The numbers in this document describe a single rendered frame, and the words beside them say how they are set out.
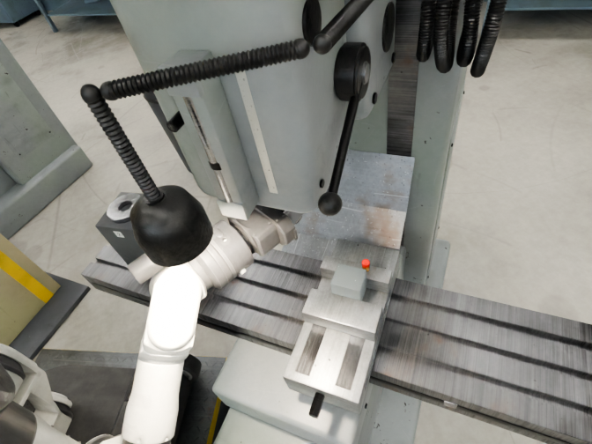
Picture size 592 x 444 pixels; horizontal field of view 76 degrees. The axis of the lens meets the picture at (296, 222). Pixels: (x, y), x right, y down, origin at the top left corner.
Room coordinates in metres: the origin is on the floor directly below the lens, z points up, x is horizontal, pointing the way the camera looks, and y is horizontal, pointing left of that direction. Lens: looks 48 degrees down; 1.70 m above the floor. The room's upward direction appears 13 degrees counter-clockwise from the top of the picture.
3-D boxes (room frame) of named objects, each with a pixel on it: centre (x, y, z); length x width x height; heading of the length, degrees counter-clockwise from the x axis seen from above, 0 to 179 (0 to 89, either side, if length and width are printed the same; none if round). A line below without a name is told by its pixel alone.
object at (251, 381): (0.47, 0.01, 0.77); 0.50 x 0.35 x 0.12; 148
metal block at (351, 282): (0.42, -0.08, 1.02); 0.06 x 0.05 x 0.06; 58
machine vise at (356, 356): (0.39, -0.06, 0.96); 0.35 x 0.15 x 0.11; 148
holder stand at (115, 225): (0.70, 0.35, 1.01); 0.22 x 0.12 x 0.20; 66
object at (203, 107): (0.38, 0.07, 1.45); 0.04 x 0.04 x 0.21; 58
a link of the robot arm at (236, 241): (0.42, 0.09, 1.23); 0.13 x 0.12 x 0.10; 33
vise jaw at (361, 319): (0.37, -0.05, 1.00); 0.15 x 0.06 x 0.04; 58
